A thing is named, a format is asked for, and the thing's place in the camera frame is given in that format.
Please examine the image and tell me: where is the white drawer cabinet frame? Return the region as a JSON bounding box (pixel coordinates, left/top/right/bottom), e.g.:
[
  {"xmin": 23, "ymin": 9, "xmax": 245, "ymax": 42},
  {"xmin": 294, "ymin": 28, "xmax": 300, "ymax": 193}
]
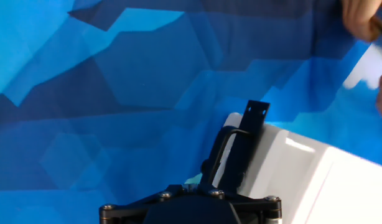
[{"xmin": 290, "ymin": 146, "xmax": 382, "ymax": 224}]

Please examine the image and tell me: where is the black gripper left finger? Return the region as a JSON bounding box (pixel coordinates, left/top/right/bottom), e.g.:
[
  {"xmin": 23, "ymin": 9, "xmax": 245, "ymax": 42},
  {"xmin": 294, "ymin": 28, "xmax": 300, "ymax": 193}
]
[{"xmin": 99, "ymin": 183, "xmax": 192, "ymax": 224}]

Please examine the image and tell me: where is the black drawer handle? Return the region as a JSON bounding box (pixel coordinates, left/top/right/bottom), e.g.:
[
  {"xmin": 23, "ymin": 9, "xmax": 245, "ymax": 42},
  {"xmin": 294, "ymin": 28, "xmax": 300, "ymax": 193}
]
[{"xmin": 199, "ymin": 99, "xmax": 271, "ymax": 195}]

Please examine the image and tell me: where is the person's right hand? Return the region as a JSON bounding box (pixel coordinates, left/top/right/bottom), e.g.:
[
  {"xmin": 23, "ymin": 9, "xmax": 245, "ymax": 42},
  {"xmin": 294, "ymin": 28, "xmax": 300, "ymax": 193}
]
[{"xmin": 340, "ymin": 0, "xmax": 382, "ymax": 44}]

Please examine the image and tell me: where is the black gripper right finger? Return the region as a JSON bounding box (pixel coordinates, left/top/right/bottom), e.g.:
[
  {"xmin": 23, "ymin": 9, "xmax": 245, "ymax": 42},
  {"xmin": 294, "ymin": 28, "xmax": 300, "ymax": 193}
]
[{"xmin": 205, "ymin": 188, "xmax": 283, "ymax": 224}]

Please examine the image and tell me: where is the dark smartphone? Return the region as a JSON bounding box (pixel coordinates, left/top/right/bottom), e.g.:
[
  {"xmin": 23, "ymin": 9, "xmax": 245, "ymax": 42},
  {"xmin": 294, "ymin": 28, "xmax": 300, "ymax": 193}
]
[{"xmin": 342, "ymin": 15, "xmax": 382, "ymax": 91}]

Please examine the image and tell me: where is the white plastic drawer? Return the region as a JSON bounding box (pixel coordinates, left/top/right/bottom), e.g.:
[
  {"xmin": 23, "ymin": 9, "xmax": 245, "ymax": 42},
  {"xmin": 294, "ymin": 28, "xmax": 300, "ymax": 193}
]
[{"xmin": 211, "ymin": 111, "xmax": 332, "ymax": 224}]

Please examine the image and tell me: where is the blue mountain print cloth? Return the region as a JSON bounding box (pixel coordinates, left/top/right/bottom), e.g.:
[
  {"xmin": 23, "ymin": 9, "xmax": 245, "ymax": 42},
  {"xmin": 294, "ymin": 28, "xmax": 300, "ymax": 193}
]
[{"xmin": 0, "ymin": 0, "xmax": 382, "ymax": 224}]

